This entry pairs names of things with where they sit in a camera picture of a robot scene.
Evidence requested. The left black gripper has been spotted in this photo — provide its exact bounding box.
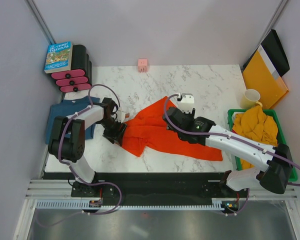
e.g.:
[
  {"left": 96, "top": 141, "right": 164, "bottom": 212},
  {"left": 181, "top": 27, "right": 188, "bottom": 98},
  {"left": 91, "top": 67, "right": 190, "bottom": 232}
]
[{"left": 98, "top": 118, "right": 128, "bottom": 147}]

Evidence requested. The orange t shirt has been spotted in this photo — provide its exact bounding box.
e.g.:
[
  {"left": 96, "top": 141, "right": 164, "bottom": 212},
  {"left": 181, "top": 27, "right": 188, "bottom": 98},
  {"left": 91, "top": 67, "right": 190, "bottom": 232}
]
[{"left": 122, "top": 96, "right": 223, "bottom": 162}]

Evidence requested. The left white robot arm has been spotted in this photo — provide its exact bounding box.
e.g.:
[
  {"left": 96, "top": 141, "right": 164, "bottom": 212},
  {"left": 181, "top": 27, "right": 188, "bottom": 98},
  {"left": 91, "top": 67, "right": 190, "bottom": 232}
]
[{"left": 48, "top": 97, "right": 130, "bottom": 197}]

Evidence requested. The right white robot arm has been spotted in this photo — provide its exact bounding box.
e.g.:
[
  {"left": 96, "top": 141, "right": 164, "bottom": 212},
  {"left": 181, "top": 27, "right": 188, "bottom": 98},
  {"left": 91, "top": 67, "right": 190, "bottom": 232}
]
[{"left": 162, "top": 107, "right": 293, "bottom": 197}]

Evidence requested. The folded blue t shirt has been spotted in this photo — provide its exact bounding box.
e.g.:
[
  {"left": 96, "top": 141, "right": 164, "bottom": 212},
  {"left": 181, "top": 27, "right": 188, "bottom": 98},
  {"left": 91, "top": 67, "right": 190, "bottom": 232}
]
[{"left": 45, "top": 96, "right": 100, "bottom": 145}]

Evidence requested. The black pink drawer organizer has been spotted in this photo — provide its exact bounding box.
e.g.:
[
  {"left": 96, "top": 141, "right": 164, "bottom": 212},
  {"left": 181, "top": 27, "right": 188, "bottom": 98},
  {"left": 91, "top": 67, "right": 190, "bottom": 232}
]
[{"left": 51, "top": 44, "right": 92, "bottom": 93}]

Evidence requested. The yellow mug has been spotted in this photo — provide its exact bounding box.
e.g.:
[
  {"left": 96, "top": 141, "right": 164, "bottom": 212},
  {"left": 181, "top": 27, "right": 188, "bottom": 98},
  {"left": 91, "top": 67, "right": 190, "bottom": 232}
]
[{"left": 240, "top": 89, "right": 263, "bottom": 109}]

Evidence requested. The yellow t shirt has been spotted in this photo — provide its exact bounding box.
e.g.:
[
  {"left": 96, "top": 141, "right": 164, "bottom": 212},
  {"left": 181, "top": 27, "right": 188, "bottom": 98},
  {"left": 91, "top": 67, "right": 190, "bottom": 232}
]
[{"left": 232, "top": 104, "right": 279, "bottom": 171}]

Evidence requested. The pink cube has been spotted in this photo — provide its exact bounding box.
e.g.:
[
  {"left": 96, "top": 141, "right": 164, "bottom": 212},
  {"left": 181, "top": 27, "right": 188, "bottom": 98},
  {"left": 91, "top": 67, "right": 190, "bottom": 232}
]
[{"left": 137, "top": 58, "right": 149, "bottom": 73}]

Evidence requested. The green plastic bin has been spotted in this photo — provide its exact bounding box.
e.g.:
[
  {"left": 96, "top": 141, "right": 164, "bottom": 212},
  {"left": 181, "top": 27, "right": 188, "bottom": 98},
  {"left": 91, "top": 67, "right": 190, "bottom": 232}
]
[{"left": 226, "top": 109, "right": 299, "bottom": 182}]

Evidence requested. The blue treehouse book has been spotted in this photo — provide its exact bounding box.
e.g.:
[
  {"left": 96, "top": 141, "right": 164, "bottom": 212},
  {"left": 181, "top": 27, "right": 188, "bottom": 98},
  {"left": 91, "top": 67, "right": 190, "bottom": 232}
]
[{"left": 44, "top": 41, "right": 73, "bottom": 74}]

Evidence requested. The black white folder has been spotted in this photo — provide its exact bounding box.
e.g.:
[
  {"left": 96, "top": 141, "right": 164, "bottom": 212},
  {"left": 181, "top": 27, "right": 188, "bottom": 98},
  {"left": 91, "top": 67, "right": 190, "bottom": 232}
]
[{"left": 242, "top": 29, "right": 291, "bottom": 78}]

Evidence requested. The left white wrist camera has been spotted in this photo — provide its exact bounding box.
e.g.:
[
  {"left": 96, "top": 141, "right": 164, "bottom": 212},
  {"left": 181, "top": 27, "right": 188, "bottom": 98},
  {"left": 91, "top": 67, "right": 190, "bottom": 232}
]
[{"left": 114, "top": 110, "right": 130, "bottom": 123}]

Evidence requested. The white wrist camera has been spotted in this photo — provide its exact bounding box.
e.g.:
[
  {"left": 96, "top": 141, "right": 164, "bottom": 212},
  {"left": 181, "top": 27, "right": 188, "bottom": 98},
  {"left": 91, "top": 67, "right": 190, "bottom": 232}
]
[
  {"left": 114, "top": 110, "right": 130, "bottom": 123},
  {"left": 177, "top": 93, "right": 195, "bottom": 114}
]

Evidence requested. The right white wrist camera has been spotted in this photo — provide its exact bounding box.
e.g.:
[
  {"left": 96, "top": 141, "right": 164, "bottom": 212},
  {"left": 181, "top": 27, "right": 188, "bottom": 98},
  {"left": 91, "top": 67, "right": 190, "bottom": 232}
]
[{"left": 177, "top": 93, "right": 195, "bottom": 114}]

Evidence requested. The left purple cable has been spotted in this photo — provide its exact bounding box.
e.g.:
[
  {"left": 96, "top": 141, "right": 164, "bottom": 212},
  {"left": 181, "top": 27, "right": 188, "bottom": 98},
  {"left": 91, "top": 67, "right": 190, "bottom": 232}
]
[{"left": 34, "top": 83, "right": 124, "bottom": 228}]

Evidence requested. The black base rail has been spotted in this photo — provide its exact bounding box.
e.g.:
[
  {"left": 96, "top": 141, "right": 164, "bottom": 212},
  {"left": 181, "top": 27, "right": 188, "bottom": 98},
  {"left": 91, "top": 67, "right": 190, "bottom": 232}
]
[{"left": 42, "top": 171, "right": 243, "bottom": 207}]

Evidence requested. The white cable duct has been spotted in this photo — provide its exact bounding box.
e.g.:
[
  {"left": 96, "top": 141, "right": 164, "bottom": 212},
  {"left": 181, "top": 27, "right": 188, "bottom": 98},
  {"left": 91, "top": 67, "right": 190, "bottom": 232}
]
[{"left": 36, "top": 197, "right": 238, "bottom": 210}]

